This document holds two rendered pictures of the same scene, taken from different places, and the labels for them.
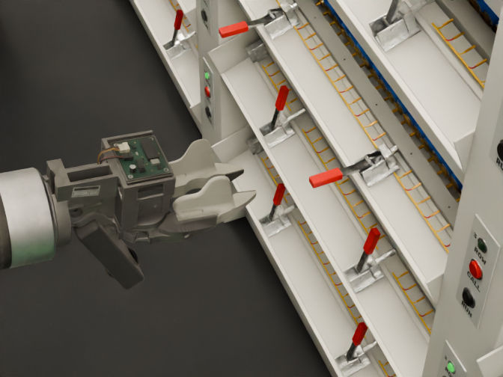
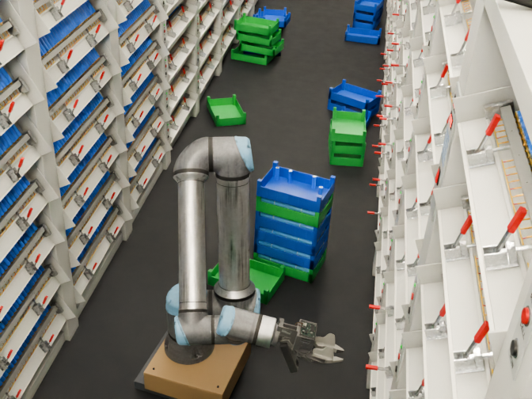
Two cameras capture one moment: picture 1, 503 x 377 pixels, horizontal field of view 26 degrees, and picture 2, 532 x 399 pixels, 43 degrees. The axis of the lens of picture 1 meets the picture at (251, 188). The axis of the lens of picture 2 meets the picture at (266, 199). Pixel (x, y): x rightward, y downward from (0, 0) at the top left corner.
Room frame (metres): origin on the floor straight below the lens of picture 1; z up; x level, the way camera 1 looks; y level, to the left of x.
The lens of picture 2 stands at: (-0.60, -0.49, 2.07)
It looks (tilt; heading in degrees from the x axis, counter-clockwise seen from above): 34 degrees down; 30
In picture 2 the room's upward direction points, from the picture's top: 3 degrees clockwise
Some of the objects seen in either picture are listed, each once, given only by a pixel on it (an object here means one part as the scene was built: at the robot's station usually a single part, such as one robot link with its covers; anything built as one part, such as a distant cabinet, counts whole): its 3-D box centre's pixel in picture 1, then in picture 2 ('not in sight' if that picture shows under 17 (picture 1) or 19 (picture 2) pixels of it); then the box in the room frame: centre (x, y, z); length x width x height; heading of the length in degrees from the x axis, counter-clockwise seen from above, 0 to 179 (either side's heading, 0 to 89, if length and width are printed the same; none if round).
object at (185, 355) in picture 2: not in sight; (188, 336); (0.87, 0.66, 0.20); 0.19 x 0.19 x 0.10
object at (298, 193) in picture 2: not in sight; (296, 185); (1.70, 0.69, 0.44); 0.30 x 0.20 x 0.08; 99
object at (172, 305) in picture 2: not in sight; (189, 309); (0.87, 0.66, 0.34); 0.17 x 0.15 x 0.18; 126
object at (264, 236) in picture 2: not in sight; (292, 229); (1.70, 0.69, 0.20); 0.30 x 0.20 x 0.08; 99
